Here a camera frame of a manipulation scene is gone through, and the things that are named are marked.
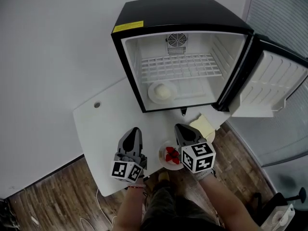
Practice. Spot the person's dark shorts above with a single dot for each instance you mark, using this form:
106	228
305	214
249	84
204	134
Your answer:
173	210

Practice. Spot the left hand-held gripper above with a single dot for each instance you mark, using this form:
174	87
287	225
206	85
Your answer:
130	144

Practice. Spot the person's left forearm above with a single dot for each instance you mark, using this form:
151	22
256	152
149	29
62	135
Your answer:
131	208

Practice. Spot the white plate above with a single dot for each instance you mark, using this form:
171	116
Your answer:
173	90
169	166
210	138

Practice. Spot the white round bun food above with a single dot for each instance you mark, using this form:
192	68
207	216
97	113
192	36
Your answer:
162	91

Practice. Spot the grey window blinds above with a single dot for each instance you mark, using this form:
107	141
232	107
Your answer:
281	13

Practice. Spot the black mini fridge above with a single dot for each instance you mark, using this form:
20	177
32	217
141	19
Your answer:
178	13

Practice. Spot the grey wrist watch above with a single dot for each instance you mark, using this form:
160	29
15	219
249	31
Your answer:
204	175

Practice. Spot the strawberry cake food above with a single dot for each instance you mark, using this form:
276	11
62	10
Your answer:
171	154

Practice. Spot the person's right forearm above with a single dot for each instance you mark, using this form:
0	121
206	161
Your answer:
223	201

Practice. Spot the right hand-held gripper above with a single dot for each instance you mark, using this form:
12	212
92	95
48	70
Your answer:
198	156

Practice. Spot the person's yellow shoe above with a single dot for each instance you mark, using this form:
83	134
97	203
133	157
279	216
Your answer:
164	176

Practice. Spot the black stand base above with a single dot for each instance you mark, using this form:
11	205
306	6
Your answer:
299	194

